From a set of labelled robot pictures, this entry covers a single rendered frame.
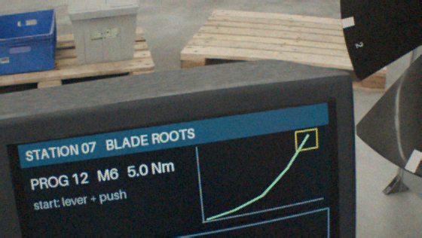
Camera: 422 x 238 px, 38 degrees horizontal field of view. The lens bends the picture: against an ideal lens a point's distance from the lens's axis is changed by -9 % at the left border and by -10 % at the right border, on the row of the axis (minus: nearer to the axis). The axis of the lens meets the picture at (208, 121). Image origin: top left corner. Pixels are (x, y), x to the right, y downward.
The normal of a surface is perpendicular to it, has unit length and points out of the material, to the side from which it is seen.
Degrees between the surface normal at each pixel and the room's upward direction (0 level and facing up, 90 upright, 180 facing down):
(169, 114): 75
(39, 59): 90
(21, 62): 90
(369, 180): 0
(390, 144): 51
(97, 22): 95
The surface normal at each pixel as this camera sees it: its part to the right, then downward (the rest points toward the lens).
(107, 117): 0.29, 0.15
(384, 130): -0.48, -0.29
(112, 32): 0.19, 0.49
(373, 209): -0.01, -0.91
